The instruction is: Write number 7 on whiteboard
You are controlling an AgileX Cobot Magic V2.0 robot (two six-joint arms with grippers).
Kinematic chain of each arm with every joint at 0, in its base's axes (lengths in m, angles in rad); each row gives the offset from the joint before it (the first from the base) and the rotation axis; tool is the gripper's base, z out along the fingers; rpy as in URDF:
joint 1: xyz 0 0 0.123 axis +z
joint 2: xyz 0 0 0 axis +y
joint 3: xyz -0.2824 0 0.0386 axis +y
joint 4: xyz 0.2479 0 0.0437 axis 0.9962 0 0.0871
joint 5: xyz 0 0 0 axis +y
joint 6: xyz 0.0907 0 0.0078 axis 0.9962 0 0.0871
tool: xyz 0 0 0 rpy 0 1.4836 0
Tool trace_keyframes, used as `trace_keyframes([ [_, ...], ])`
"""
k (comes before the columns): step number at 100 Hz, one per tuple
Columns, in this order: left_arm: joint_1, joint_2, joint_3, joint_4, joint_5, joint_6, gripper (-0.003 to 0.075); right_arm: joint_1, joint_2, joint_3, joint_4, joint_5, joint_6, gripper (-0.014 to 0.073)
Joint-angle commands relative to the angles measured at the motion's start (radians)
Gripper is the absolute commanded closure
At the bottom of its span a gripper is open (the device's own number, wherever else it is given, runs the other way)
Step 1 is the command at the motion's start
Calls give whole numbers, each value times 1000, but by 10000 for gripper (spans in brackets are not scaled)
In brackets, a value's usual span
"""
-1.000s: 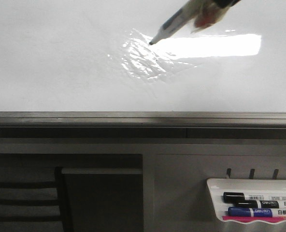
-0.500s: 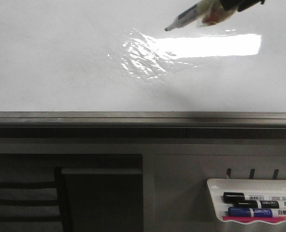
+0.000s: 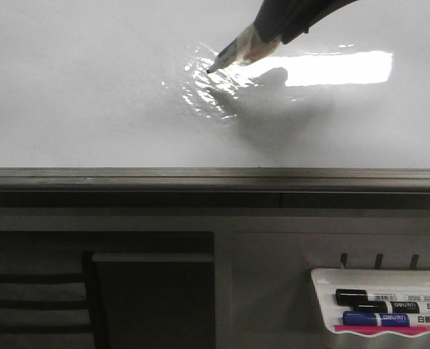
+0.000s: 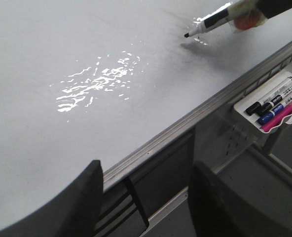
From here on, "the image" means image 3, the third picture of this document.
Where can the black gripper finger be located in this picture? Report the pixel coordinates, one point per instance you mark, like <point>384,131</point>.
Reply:
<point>280,19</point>
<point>307,13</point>

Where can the taped black whiteboard marker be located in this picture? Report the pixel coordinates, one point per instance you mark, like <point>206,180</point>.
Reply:
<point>246,49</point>

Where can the white whiteboard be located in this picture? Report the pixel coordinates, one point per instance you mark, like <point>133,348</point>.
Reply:
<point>124,84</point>

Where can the top black capped marker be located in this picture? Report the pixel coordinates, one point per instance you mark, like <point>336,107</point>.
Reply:
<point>353,296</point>

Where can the white marker tray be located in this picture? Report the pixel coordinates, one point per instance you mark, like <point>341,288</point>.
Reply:
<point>326,281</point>

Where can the blue capped marker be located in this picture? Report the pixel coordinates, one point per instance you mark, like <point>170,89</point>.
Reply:
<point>355,318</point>

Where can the middle black marker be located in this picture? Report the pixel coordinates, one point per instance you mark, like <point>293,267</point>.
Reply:
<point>392,307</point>

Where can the black chair backrest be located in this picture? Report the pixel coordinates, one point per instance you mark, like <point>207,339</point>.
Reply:
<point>51,300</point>

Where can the grey whiteboard frame ledge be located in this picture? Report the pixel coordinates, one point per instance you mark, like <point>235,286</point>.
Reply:
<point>298,188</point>

